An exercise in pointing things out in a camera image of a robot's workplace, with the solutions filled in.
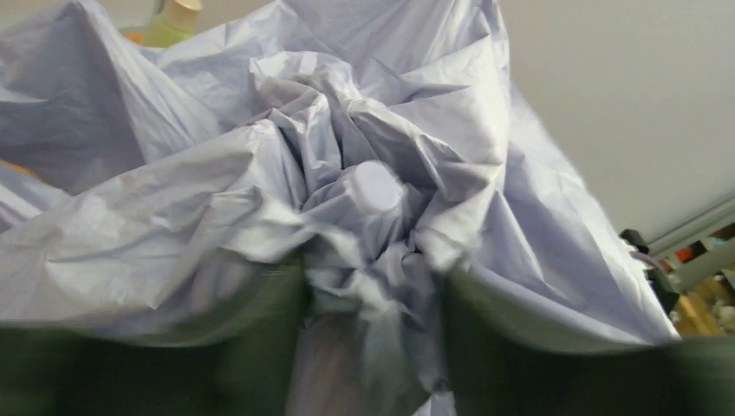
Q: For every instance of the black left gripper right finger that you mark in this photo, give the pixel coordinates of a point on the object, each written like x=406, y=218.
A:
x=506, y=359

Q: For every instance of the lavender folding umbrella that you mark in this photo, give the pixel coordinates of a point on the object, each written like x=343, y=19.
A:
x=380, y=143

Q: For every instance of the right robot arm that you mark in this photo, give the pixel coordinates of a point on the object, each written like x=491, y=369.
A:
x=656, y=275

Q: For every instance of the green liquid squeeze bottle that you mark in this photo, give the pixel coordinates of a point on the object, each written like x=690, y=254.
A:
x=176, y=21

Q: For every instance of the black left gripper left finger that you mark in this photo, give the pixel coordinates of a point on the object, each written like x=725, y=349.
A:
x=233, y=360

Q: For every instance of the wooden shelf unit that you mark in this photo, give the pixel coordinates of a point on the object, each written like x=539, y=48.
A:
x=703, y=273

